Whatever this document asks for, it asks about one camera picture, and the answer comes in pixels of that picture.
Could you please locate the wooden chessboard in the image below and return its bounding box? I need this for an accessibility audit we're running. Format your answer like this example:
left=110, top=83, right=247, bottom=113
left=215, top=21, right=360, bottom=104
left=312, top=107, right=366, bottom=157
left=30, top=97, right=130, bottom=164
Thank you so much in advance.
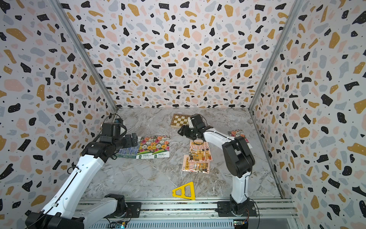
left=170, top=114, right=190, bottom=128

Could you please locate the colourful flower seed packet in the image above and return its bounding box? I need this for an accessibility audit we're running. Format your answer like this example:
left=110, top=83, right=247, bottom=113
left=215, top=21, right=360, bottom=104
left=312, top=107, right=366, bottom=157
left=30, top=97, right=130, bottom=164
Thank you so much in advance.
left=152, top=135, right=171, bottom=159
left=136, top=136, right=155, bottom=159
left=228, top=129, right=246, bottom=138

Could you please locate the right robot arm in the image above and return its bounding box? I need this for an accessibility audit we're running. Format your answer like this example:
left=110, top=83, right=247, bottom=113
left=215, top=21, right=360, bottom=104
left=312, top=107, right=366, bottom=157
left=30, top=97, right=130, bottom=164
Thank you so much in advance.
left=178, top=114, right=255, bottom=216

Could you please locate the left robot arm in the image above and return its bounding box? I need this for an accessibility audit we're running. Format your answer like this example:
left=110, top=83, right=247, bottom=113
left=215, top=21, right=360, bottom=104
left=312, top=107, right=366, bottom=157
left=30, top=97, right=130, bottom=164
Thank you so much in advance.
left=25, top=117, right=137, bottom=229

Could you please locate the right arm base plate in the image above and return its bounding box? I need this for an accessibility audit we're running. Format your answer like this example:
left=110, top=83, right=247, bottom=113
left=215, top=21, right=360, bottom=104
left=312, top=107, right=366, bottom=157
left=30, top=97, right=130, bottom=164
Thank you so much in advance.
left=215, top=200, right=258, bottom=217

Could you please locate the yellow triangular plastic tool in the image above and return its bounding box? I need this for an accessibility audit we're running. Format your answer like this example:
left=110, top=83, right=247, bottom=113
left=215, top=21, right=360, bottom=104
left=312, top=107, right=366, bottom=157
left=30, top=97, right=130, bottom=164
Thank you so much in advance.
left=172, top=182, right=196, bottom=200

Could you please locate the lavender seed packet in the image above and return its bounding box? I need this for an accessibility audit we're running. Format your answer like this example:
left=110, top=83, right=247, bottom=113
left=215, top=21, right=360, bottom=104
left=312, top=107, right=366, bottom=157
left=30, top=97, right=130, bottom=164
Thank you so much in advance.
left=116, top=144, right=140, bottom=159

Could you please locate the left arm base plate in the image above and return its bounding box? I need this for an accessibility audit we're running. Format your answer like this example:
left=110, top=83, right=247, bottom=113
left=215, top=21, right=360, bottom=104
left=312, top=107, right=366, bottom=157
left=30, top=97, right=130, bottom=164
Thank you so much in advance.
left=105, top=202, right=142, bottom=219

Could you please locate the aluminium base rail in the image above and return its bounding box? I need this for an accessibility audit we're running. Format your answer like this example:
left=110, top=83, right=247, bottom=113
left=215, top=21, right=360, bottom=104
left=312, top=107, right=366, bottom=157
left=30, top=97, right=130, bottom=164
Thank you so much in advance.
left=54, top=198, right=304, bottom=229

